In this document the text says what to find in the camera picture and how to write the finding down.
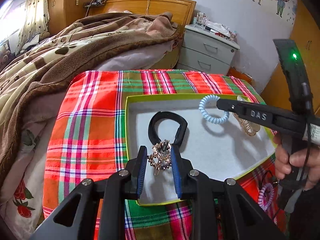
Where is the rhinestone hair clip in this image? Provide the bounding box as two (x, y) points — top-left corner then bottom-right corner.
(147, 140), (171, 177)

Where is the wooden door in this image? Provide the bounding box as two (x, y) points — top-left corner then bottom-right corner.
(261, 0), (320, 116)

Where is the dotted curtain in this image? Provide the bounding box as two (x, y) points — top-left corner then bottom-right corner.
(16, 0), (50, 53)

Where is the wooden headboard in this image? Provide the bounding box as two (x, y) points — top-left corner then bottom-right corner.
(88, 0), (196, 26)

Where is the person's right hand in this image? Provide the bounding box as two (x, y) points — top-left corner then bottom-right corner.
(273, 133), (320, 190)

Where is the yellow-green shallow box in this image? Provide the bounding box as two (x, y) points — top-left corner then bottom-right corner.
(125, 94), (275, 206)

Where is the black cable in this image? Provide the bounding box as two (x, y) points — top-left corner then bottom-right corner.
(271, 82), (316, 221)

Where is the white gold hair claw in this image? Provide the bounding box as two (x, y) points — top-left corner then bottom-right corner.
(233, 113), (261, 137)

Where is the wooden wardrobe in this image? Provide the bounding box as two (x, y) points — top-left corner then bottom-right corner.
(48, 0), (91, 35)

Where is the blue spiral hair tie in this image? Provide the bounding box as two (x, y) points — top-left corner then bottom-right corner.
(198, 94), (230, 125)

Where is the orange cardboard box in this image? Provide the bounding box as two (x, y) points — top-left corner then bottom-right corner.
(227, 67), (255, 87)

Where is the power strip on headboard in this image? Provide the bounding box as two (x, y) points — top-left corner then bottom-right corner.
(83, 0), (106, 8)

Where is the brown paw print blanket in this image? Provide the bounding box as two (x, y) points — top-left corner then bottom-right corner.
(1, 12), (183, 180)

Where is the grey nightstand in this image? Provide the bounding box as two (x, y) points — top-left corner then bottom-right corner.
(176, 24), (240, 75)

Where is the teddy bear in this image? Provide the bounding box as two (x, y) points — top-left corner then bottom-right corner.
(0, 42), (11, 67)

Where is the purple spiral hair tie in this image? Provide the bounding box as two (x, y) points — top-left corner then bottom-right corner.
(257, 182), (275, 212)

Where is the black smart band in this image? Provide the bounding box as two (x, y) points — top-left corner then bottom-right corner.
(148, 111), (188, 148)

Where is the clear organizer on nightstand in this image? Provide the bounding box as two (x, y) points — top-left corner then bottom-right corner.
(192, 11), (207, 29)

